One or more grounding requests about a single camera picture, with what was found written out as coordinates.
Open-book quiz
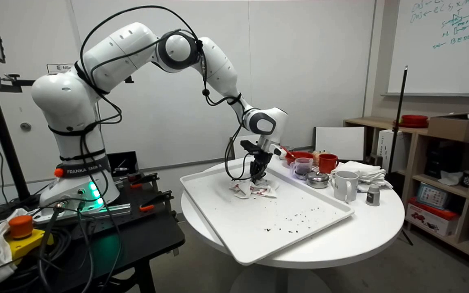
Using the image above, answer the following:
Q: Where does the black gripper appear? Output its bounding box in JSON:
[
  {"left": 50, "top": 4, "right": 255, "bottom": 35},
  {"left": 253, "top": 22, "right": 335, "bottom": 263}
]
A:
[{"left": 239, "top": 141, "right": 274, "bottom": 185}]

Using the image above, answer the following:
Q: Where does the white towel with red stripes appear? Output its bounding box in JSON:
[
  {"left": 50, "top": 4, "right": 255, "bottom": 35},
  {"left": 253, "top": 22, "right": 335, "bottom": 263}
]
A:
[{"left": 227, "top": 178, "right": 281, "bottom": 201}]

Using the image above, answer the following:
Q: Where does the white plastic tray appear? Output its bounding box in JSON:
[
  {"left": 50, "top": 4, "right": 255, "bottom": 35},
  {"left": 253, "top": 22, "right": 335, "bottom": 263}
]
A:
[{"left": 177, "top": 157, "right": 356, "bottom": 268}]

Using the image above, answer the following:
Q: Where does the clear glass with dark contents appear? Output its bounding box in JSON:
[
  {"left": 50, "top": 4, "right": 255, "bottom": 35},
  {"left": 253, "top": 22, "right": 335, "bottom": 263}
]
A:
[{"left": 291, "top": 157, "right": 315, "bottom": 183}]

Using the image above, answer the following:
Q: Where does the red bowl with dark contents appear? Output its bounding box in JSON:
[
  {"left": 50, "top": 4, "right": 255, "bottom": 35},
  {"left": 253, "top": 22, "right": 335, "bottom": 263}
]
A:
[{"left": 283, "top": 151, "right": 315, "bottom": 168}]

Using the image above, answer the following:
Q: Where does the small round metal tin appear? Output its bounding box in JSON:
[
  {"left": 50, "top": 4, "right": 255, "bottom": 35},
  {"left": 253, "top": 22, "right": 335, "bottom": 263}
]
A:
[{"left": 305, "top": 172, "right": 331, "bottom": 191}]

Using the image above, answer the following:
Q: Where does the red cup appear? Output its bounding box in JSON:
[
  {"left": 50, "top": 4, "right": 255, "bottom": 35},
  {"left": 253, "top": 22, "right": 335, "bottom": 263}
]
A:
[{"left": 317, "top": 154, "right": 341, "bottom": 177}]

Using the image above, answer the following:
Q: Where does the white mug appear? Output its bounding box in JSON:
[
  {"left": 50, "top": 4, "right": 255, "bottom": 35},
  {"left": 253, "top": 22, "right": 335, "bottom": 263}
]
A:
[{"left": 328, "top": 170, "right": 361, "bottom": 206}]

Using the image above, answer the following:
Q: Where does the white flat panel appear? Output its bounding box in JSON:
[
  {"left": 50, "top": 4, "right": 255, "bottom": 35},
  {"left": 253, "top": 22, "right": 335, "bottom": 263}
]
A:
[{"left": 314, "top": 126, "right": 366, "bottom": 164}]

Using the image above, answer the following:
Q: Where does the stack of folded white cloths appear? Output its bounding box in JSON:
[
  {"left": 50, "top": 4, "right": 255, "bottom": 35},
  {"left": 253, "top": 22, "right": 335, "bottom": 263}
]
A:
[{"left": 346, "top": 160, "right": 395, "bottom": 193}]

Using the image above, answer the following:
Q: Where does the small grey shaker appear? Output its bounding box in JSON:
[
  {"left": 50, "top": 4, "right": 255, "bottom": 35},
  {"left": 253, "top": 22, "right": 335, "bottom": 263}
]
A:
[{"left": 364, "top": 185, "right": 382, "bottom": 209}]

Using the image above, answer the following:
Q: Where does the round white table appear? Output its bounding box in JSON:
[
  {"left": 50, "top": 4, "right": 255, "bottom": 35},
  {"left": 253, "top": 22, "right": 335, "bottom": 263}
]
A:
[{"left": 178, "top": 154, "right": 406, "bottom": 293}]

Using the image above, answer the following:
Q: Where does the white appliance box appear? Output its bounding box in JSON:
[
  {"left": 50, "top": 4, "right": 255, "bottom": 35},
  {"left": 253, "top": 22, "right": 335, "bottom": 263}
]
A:
[{"left": 375, "top": 129, "right": 405, "bottom": 175}]

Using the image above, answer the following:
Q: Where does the black robot workbench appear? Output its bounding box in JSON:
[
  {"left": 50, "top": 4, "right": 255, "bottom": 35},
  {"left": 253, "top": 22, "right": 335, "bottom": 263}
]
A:
[{"left": 0, "top": 170, "right": 187, "bottom": 293}]

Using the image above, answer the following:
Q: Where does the black device box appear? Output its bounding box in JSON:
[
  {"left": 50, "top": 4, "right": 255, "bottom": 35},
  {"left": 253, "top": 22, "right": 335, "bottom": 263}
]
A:
[{"left": 105, "top": 151, "right": 138, "bottom": 180}]

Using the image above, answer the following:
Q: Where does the thin black pole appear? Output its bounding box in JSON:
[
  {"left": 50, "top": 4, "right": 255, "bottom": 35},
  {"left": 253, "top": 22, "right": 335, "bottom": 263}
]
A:
[{"left": 384, "top": 66, "right": 416, "bottom": 250}]

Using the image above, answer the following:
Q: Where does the blue printed box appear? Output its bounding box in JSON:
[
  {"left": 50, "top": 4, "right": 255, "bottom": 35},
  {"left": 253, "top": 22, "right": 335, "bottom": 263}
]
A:
[{"left": 415, "top": 183, "right": 447, "bottom": 212}]

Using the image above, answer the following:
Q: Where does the red and white box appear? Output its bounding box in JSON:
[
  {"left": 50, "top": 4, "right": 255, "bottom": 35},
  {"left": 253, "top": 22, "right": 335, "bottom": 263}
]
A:
[{"left": 405, "top": 198, "right": 460, "bottom": 238}]

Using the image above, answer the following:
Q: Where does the small open cardboard box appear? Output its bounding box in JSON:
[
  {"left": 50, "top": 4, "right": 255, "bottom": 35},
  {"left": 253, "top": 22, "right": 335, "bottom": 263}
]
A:
[{"left": 424, "top": 113, "right": 469, "bottom": 144}]

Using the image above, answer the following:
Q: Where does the whiteboard with green writing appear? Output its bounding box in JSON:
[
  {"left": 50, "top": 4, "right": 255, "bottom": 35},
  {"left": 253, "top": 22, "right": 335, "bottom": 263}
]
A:
[{"left": 385, "top": 0, "right": 469, "bottom": 100}]

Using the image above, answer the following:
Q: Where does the red stop button yellow box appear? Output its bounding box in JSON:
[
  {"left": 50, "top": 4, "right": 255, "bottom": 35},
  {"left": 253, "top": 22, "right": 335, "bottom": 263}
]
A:
[{"left": 4, "top": 214, "right": 46, "bottom": 261}]

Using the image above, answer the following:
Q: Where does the black clamp with orange handle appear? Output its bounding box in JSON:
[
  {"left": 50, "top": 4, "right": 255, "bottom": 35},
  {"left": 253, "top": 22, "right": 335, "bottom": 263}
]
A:
[
  {"left": 126, "top": 172, "right": 160, "bottom": 193},
  {"left": 136, "top": 191, "right": 174, "bottom": 216}
]

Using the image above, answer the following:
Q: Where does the black cable bundle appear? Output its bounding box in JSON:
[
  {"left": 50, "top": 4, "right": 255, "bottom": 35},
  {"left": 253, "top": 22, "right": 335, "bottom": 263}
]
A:
[{"left": 33, "top": 201, "right": 123, "bottom": 293}]

